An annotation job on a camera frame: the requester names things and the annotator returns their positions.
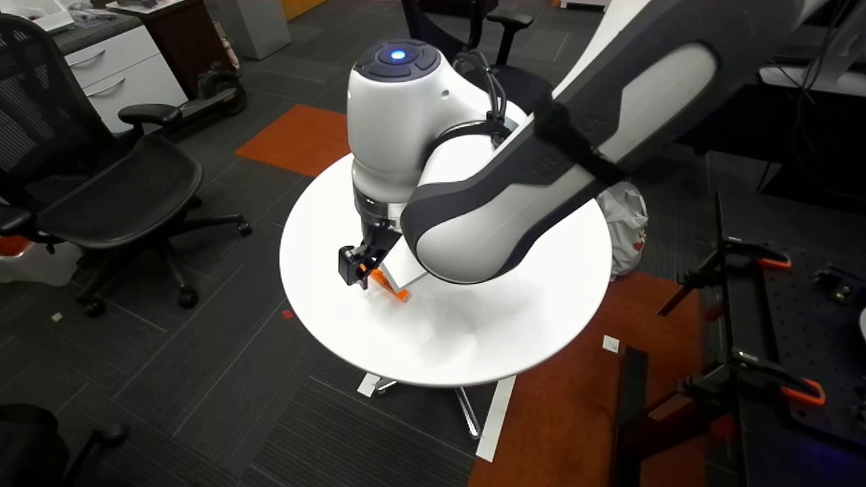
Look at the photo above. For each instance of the orange marker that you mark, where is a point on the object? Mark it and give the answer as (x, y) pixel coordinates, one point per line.
(393, 288)

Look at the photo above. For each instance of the white bag on floor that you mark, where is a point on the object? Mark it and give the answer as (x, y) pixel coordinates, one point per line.
(41, 263)

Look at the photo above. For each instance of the dark wooden desk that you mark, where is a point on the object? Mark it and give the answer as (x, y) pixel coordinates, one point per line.
(194, 37)

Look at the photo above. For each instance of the black mesh office chair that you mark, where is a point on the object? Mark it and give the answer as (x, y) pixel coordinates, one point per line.
(118, 192)

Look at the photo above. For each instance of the black scooter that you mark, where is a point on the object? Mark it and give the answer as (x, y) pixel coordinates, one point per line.
(218, 90)

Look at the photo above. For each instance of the white drawer cabinet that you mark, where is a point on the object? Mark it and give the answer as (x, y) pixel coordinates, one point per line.
(122, 76)

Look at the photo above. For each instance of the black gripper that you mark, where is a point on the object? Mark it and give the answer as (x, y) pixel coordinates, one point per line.
(378, 230)

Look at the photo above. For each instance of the white plastic bag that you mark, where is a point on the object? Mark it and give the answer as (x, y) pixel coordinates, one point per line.
(627, 226)

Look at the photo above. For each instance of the small black bolt block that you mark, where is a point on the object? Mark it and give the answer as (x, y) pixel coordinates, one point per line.
(834, 286)

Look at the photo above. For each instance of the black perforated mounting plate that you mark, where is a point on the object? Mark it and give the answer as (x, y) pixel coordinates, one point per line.
(814, 360)

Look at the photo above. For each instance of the black robot workbench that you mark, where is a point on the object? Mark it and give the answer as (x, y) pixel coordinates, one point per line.
(743, 435)

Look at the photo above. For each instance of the small white paper scrap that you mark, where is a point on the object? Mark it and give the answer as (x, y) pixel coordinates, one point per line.
(613, 345)

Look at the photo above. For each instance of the orange black bar clamp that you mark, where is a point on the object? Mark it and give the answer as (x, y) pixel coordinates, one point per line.
(747, 257)
(787, 382)

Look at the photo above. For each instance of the grey metal cabinet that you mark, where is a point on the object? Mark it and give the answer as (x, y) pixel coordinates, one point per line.
(259, 22)

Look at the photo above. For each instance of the white metal table base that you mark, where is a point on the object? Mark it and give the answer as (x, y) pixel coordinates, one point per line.
(497, 414)

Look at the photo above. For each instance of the black armrest office chair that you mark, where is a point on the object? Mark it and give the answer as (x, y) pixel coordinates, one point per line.
(505, 37)

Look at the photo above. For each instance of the black chair with rounded back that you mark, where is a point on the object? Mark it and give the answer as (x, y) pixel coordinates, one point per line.
(36, 447)

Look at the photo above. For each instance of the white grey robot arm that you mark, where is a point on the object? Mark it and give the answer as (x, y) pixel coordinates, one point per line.
(505, 198)

